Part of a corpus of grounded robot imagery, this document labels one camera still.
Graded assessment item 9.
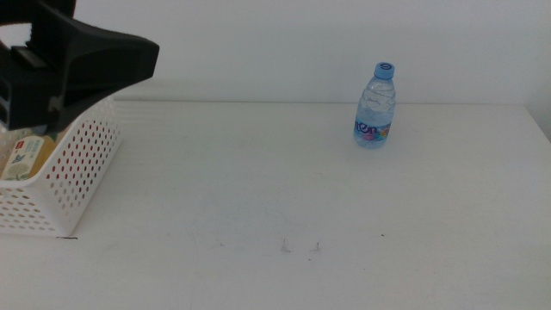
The yellow tea bottle white cap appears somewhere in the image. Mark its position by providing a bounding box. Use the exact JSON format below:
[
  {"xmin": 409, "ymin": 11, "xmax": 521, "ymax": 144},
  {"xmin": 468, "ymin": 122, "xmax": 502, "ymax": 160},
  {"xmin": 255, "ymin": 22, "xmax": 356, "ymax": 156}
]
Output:
[{"xmin": 0, "ymin": 127, "xmax": 59, "ymax": 182}]

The white perforated plastic basket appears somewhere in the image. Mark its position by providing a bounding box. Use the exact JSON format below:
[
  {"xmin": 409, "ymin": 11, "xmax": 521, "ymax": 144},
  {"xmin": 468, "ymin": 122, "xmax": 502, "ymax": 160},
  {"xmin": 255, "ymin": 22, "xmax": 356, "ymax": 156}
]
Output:
[{"xmin": 0, "ymin": 96, "xmax": 121, "ymax": 238}]

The clear water bottle blue cap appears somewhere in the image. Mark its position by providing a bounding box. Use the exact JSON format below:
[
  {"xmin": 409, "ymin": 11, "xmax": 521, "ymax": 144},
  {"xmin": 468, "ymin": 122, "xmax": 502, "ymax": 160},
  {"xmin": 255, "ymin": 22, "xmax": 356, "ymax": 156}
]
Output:
[{"xmin": 352, "ymin": 62, "xmax": 397, "ymax": 151}]

